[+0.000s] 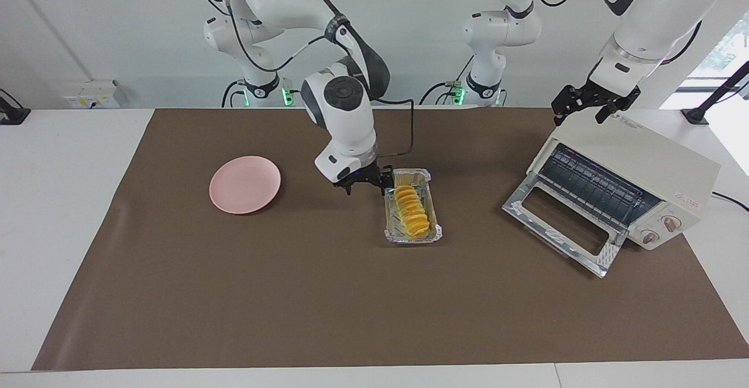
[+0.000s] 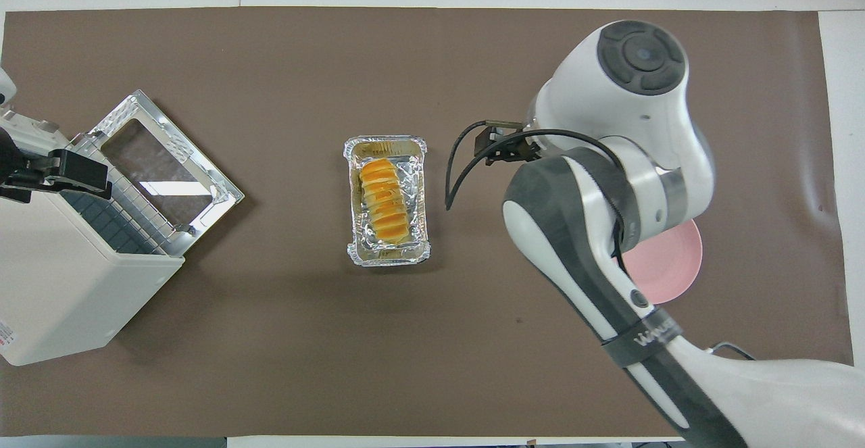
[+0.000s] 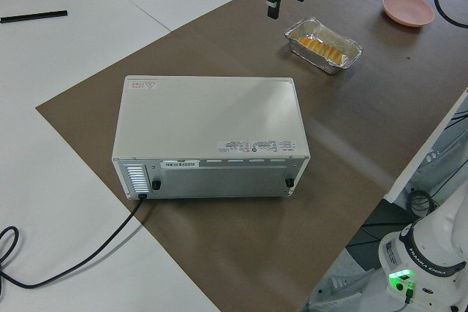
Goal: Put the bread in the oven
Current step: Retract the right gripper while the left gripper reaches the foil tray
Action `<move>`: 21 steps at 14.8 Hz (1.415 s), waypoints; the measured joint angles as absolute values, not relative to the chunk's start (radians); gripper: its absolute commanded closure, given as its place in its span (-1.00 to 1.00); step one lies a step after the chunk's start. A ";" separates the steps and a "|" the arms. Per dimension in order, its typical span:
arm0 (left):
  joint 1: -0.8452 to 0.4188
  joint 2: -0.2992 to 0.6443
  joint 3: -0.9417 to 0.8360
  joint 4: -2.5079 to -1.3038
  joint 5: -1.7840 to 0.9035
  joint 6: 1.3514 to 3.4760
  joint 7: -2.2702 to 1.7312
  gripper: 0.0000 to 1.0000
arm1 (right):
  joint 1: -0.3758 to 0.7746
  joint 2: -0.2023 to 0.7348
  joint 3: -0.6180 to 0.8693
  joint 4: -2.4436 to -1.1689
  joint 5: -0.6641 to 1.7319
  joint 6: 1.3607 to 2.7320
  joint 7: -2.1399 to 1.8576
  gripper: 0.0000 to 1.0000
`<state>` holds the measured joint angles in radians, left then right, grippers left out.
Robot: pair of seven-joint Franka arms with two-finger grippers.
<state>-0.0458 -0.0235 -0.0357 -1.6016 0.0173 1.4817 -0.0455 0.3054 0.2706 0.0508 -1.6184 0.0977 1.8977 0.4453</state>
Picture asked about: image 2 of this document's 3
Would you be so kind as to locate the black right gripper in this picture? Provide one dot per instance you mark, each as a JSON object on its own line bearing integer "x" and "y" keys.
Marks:
{"x": 517, "y": 144}

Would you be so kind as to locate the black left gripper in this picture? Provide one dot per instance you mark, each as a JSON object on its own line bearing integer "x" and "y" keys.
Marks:
{"x": 10, "y": 157}

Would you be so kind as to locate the aluminium foil tray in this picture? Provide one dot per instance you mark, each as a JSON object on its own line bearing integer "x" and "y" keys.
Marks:
{"x": 415, "y": 184}

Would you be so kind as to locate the yellow sliced bread loaf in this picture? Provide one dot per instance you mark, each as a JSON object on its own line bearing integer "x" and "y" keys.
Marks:
{"x": 385, "y": 198}

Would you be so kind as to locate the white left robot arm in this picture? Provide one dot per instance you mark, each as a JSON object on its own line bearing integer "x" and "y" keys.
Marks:
{"x": 5, "y": 86}

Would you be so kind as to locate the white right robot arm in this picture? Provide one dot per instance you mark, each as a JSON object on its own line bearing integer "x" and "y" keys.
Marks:
{"x": 608, "y": 96}

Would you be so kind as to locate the metal oven rack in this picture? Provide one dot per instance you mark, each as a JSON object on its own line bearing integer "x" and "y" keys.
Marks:
{"x": 118, "y": 221}

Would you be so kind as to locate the cream toaster oven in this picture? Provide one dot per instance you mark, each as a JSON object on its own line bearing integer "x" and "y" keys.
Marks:
{"x": 74, "y": 286}

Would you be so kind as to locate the glass oven door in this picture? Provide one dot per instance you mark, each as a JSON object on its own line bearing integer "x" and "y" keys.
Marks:
{"x": 223, "y": 194}

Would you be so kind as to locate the pink round plate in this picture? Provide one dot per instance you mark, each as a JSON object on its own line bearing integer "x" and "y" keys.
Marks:
{"x": 669, "y": 265}

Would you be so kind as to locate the brown table mat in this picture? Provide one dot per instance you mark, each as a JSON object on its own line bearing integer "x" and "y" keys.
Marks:
{"x": 304, "y": 340}

